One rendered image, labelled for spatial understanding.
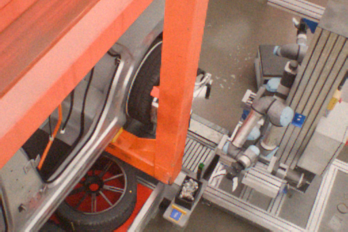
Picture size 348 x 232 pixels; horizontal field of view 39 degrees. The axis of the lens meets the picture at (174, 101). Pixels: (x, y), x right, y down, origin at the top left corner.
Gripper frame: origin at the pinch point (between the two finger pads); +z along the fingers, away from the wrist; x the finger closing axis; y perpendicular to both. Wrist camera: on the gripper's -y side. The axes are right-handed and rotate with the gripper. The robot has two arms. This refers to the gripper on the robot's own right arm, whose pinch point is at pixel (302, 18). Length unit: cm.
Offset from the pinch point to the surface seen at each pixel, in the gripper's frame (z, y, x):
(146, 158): -122, 42, -103
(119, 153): -117, 49, -127
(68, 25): -223, -184, -74
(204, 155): -69, 110, -69
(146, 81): -84, 0, -108
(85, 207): -150, 79, -150
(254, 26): 113, 117, -42
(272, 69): 24, 87, -17
